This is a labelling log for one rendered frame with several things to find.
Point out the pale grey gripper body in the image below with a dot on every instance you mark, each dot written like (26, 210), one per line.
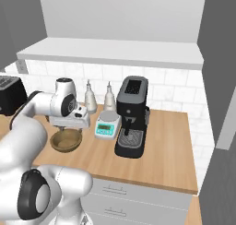
(69, 121)

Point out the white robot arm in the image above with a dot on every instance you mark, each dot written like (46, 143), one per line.
(21, 142)

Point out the brown bowl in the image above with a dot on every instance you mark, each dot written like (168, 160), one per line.
(66, 141)

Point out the white open cabinet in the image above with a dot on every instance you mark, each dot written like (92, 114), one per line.
(116, 52)

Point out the grey cabinet door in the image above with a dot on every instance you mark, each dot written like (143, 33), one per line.
(21, 22)
(218, 50)

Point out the white kitchen scale teal display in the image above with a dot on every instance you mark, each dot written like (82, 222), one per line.
(106, 126)

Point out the pale grey bottle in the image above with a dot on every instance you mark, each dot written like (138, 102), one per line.
(90, 101)
(109, 101)

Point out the black espresso machine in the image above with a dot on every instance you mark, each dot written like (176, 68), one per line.
(131, 112)

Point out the black toaster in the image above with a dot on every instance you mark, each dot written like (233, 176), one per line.
(10, 95)

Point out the pale grey drawer front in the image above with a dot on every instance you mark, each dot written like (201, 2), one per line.
(138, 215)
(147, 193)

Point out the grey wall socket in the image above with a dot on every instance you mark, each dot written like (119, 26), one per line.
(21, 66)

